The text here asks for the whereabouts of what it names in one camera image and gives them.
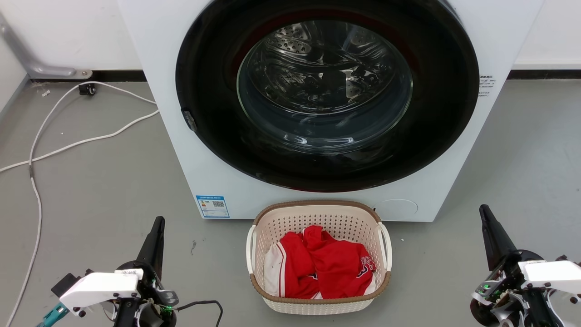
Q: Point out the small black floor fitting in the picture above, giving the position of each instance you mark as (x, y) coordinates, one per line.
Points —
(86, 89)

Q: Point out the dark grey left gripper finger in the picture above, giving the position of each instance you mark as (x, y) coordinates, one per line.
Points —
(153, 247)

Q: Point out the white front-load washing machine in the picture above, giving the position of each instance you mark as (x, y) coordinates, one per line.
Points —
(181, 181)

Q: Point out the grey wall pipe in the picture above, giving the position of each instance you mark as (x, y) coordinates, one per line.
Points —
(27, 61)

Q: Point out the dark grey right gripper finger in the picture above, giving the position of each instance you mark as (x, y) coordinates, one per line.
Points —
(495, 240)

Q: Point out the white left wrist camera cover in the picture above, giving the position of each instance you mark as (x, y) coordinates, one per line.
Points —
(100, 288)

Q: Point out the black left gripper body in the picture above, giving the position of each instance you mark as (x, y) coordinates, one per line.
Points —
(150, 313)

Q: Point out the red and white jersey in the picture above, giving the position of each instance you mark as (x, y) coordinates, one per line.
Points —
(336, 268)

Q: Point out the white wrist camera cover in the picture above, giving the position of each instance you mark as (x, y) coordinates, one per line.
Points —
(553, 272)
(100, 288)

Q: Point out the blue energy label sticker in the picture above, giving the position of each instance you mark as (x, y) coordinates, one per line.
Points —
(212, 206)

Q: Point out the teal connector part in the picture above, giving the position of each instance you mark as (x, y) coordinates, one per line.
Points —
(53, 314)

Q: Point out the beige perforated laundry basket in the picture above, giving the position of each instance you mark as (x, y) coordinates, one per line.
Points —
(317, 305)

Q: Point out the round white filter cover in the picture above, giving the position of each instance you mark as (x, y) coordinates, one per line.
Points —
(397, 210)

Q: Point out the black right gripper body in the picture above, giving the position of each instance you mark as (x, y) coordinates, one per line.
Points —
(508, 295)

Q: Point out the white right wrist camera cover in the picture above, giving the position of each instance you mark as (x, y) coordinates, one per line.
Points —
(553, 272)

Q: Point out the round black washing machine door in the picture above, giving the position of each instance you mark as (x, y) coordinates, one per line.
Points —
(213, 136)

